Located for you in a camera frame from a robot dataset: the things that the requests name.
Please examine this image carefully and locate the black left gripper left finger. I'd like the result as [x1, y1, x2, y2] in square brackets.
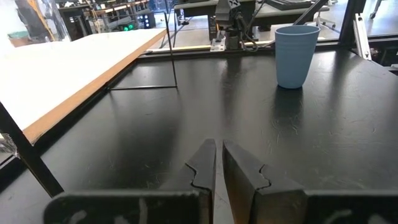
[43, 138, 217, 224]

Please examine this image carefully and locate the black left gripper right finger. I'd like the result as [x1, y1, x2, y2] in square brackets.
[222, 139, 398, 224]

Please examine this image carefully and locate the blue plastic cup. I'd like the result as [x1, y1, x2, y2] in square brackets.
[274, 25, 321, 90]

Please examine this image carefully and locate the wooden shelf with black frame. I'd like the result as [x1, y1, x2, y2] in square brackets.
[0, 11, 178, 198]

